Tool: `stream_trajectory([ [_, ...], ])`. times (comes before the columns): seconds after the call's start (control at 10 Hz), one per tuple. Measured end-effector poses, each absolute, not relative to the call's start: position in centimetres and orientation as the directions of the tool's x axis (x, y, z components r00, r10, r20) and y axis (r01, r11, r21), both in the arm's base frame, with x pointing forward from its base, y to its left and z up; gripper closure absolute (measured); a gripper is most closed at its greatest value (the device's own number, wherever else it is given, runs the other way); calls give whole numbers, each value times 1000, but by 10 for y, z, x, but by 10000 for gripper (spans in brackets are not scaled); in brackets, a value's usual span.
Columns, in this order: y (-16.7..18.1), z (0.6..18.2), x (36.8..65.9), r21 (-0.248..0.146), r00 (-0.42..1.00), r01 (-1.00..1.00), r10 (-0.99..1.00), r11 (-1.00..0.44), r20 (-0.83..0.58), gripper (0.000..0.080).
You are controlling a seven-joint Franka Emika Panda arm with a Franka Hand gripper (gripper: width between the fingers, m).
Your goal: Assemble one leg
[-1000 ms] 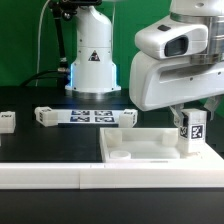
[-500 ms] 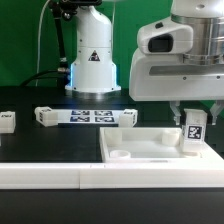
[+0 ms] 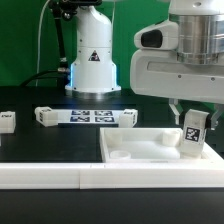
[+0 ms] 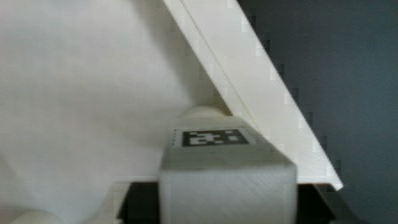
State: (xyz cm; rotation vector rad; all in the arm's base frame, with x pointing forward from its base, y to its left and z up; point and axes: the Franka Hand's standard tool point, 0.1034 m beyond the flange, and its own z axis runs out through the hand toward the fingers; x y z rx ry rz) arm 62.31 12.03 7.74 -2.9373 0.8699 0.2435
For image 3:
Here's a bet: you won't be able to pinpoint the white cable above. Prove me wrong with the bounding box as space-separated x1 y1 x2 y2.
35 0 51 87

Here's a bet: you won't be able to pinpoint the tag marker sheet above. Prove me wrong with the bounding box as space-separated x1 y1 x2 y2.
57 109 122 125

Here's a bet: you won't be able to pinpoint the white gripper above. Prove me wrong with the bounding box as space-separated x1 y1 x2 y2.
130 50 224 130

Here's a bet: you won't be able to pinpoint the black cables at base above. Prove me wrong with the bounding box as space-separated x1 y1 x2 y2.
20 68 72 88

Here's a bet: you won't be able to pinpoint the white fence frame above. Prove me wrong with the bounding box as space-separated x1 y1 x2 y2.
0 157 224 189

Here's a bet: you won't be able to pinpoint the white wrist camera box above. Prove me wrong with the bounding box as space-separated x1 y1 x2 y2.
134 20 179 50

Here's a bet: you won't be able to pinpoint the white square table top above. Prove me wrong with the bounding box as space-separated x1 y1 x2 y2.
100 128 222 163

